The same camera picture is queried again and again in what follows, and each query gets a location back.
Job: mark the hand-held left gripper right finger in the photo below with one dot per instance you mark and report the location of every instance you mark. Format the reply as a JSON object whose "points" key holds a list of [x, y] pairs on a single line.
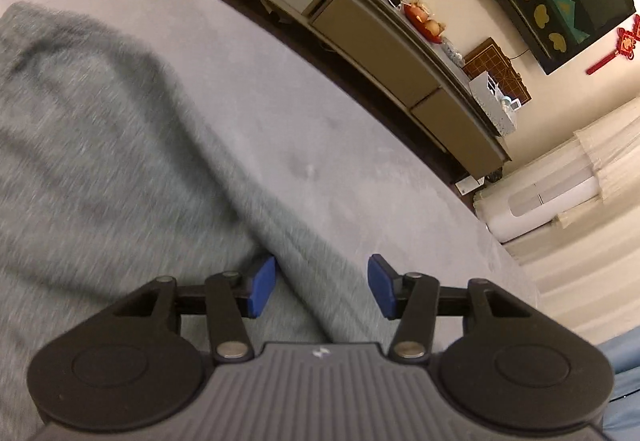
{"points": [[380, 286]]}

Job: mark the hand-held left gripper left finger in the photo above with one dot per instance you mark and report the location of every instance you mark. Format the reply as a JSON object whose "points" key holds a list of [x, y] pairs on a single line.
{"points": [[262, 286]]}

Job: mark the grey knit garment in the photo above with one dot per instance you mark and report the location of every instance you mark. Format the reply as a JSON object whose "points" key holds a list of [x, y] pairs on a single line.
{"points": [[100, 171]]}

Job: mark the small white floor box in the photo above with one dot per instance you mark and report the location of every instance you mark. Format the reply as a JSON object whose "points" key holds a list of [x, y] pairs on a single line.
{"points": [[470, 185]]}

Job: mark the black bag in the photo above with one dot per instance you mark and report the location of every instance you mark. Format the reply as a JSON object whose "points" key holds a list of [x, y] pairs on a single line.
{"points": [[493, 175]]}

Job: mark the white tower air conditioner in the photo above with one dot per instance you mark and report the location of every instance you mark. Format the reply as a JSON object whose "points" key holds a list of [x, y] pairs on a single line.
{"points": [[530, 201]]}

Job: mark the cream curtain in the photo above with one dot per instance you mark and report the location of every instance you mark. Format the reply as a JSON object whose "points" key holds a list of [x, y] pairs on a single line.
{"points": [[590, 271]]}

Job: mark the grey speckled storage box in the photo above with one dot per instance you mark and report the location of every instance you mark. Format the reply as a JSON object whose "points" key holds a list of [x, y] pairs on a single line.
{"points": [[487, 103]]}

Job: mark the small white device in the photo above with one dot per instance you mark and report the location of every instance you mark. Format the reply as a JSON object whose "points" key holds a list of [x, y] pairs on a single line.
{"points": [[510, 103]]}

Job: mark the grey and brown sideboard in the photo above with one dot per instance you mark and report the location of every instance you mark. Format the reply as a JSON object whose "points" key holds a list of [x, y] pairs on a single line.
{"points": [[375, 41]]}

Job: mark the clear glass dish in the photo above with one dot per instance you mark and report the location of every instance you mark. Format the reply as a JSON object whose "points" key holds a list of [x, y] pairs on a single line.
{"points": [[454, 52]]}

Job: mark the wooden chessboard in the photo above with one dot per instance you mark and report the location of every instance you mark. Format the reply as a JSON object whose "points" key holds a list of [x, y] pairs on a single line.
{"points": [[492, 61]]}

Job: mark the person's light blue clothing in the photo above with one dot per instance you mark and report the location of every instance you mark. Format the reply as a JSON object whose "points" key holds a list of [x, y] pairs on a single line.
{"points": [[625, 386]]}

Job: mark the red fruit plate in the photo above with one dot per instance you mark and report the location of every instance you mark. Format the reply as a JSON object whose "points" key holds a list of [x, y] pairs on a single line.
{"points": [[415, 23]]}

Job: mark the orange round fruit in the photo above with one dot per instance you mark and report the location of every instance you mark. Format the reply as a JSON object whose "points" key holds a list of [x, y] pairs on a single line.
{"points": [[433, 26], [419, 12]]}

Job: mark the white lace cover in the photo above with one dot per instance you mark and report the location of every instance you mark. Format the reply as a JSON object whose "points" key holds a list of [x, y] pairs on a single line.
{"points": [[615, 141]]}

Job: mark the red hanging knot ornament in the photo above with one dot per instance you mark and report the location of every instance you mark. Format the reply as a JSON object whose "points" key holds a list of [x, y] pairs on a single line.
{"points": [[625, 43]]}

